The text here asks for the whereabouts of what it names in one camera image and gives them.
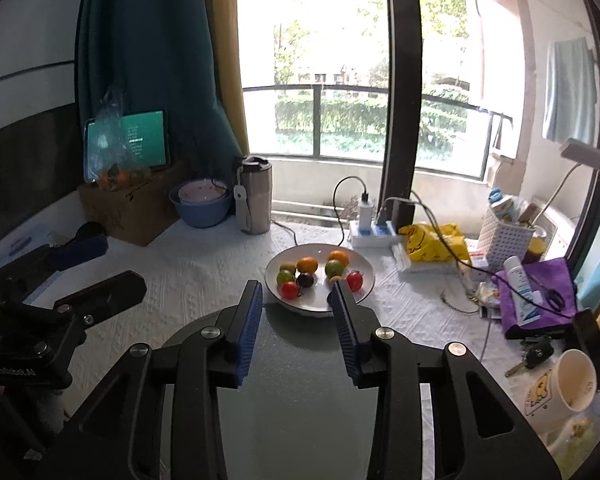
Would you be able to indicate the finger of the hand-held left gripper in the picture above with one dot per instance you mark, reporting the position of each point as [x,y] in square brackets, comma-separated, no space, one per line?
[115,290]
[80,251]

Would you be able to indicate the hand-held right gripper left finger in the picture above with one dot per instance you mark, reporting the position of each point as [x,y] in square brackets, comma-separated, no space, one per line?
[247,330]

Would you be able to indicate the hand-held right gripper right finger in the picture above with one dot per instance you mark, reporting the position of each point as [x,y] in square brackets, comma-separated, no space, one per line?
[342,330]

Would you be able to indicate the white plate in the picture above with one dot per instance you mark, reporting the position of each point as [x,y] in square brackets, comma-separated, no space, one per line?
[310,305]

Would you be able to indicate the small red tomato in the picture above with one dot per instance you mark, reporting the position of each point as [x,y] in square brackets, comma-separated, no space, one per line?
[354,280]

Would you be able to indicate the large red tomato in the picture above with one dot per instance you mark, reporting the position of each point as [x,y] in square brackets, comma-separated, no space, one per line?
[289,289]

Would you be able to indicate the large green tomato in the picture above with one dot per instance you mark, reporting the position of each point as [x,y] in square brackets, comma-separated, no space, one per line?
[334,268]

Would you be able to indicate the small green tomato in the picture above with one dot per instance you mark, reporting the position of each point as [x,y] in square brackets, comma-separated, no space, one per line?
[285,277]

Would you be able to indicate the brown kiwi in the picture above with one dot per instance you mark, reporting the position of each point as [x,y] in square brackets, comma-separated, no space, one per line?
[288,266]

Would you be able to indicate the black round object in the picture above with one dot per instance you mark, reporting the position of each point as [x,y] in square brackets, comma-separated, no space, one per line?
[90,230]

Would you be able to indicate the light blue paper box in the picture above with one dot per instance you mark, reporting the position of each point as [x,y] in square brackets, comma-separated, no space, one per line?
[20,242]

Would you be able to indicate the cardboard box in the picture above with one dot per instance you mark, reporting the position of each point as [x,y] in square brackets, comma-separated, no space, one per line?
[130,215]

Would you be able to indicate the white textured tablecloth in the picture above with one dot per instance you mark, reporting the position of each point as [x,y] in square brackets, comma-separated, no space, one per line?
[180,270]

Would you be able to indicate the orange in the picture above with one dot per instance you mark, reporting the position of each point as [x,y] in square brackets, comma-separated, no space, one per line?
[307,263]
[338,258]

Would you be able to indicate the grey round mat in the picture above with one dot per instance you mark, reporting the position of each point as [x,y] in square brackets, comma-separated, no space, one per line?
[295,385]

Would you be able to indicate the clear plastic bag with oranges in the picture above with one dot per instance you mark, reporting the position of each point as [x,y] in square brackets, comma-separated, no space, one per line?
[112,160]

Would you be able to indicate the white power strip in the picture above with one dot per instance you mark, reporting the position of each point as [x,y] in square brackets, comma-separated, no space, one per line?
[375,237]

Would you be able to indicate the blue bowl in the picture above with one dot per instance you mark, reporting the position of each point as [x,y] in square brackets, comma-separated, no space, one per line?
[200,215]

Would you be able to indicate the white charger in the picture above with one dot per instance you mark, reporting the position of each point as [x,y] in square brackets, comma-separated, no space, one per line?
[366,217]

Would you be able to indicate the yellow plastic bag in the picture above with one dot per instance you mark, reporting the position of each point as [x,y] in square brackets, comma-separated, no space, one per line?
[430,242]

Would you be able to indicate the steel tumbler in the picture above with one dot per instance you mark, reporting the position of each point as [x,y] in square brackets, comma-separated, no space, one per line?
[255,200]

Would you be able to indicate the tablet with green screen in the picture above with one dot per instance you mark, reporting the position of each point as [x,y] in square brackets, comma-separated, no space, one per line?
[147,137]

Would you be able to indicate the black power adapter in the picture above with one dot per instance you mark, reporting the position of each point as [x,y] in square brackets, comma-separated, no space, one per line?
[405,212]

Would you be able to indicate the white and blue tube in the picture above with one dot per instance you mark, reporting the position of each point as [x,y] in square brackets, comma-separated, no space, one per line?
[522,290]

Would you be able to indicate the white plastic basket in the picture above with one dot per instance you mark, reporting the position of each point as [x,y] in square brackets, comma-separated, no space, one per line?
[505,240]

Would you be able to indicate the black car key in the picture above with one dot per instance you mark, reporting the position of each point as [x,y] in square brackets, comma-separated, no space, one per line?
[537,352]

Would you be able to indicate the bottle in basket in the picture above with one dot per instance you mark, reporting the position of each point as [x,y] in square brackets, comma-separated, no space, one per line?
[502,205]

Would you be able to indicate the black scissors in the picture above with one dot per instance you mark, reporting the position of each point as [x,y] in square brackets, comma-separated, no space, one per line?
[552,297]

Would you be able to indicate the white mug with yellow print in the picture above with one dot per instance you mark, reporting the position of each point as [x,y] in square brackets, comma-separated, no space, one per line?
[545,395]

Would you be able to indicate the purple cloth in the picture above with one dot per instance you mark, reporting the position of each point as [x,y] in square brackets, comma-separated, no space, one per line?
[555,272]

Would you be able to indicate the teal curtain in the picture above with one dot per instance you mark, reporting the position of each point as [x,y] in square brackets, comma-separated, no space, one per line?
[145,35]

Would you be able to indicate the balcony railing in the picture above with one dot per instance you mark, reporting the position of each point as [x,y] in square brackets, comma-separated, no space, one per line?
[320,92]

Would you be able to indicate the yellow curtain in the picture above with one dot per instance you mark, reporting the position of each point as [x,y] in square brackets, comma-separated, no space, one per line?
[225,35]

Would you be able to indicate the white desk lamp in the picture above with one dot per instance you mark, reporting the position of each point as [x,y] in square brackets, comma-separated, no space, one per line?
[585,155]

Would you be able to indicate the hanging light blue towel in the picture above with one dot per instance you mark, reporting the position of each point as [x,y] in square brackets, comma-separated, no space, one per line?
[570,90]

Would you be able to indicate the dark window frame post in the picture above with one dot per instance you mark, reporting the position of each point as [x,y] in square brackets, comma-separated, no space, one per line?
[402,85]

